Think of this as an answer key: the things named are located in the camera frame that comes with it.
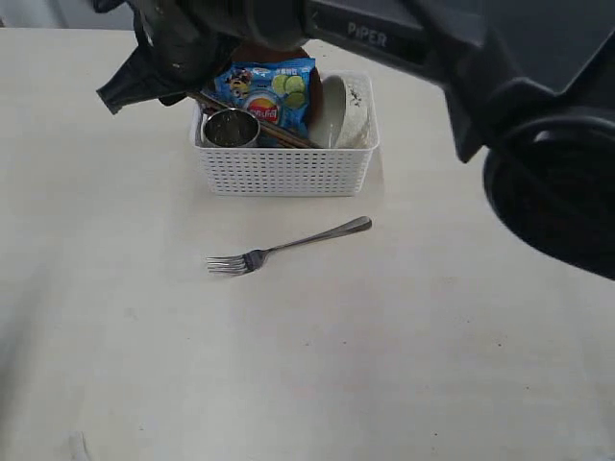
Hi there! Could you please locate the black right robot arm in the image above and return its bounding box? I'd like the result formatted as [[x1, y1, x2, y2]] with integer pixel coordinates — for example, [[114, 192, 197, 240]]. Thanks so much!
[[98, 1, 614, 279]]

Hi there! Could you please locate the brown wooden chopstick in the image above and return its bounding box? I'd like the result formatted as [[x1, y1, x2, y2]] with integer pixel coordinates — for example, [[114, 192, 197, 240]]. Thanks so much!
[[198, 103, 293, 148], [189, 92, 320, 149]]

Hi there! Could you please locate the white perforated plastic basket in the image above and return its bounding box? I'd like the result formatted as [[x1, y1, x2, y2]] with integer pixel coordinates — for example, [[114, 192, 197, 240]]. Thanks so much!
[[189, 71, 380, 197]]

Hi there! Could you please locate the brown wooden chopstick lower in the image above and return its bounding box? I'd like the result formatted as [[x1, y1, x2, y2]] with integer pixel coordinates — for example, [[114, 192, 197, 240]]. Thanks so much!
[[198, 103, 293, 148]]

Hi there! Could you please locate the stainless steel fork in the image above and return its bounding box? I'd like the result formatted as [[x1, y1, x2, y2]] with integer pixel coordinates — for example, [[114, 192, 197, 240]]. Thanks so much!
[[205, 216, 373, 276]]

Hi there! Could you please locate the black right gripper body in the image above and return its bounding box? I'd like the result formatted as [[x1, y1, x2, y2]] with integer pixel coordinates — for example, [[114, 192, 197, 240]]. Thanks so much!
[[97, 1, 240, 114]]

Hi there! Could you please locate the blue chips snack bag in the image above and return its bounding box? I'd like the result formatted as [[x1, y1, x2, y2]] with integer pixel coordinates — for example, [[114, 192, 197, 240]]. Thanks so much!
[[214, 58, 315, 136]]

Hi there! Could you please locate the round brown wooden plate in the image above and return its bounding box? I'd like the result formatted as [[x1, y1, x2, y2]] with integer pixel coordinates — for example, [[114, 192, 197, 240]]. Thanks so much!
[[232, 41, 323, 129]]

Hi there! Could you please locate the brown wooden chopstick upper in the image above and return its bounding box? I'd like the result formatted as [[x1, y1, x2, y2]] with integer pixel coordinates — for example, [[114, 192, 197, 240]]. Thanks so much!
[[189, 92, 320, 149]]

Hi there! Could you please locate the stainless steel cup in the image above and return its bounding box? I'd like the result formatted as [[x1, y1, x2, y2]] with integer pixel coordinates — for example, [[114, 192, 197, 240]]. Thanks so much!
[[200, 109, 260, 148]]

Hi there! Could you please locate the white floral ceramic bowl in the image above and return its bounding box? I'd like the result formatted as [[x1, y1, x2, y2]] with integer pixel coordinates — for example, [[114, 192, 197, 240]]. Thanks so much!
[[334, 73, 372, 149]]

